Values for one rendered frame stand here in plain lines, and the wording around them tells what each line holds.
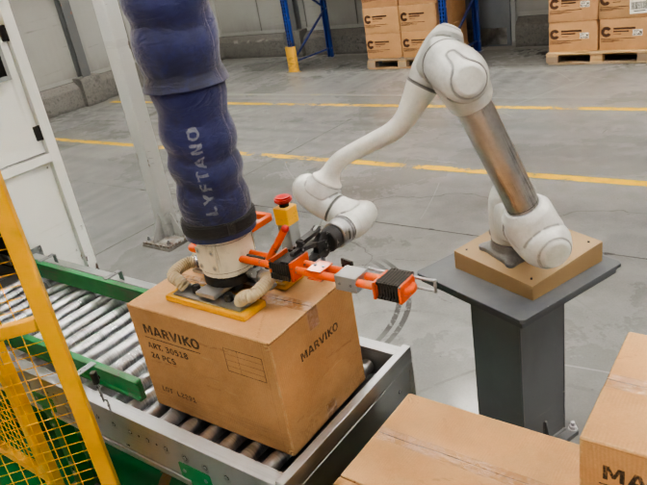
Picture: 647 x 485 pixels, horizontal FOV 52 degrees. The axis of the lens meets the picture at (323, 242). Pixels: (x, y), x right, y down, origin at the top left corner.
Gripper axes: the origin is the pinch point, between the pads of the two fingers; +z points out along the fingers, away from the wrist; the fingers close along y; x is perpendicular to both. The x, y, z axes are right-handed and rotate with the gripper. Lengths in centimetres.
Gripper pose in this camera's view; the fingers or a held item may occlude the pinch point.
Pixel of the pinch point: (293, 265)
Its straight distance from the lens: 189.0
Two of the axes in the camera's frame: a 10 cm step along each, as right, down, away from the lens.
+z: -5.8, 4.1, -7.0
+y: 1.5, 9.0, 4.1
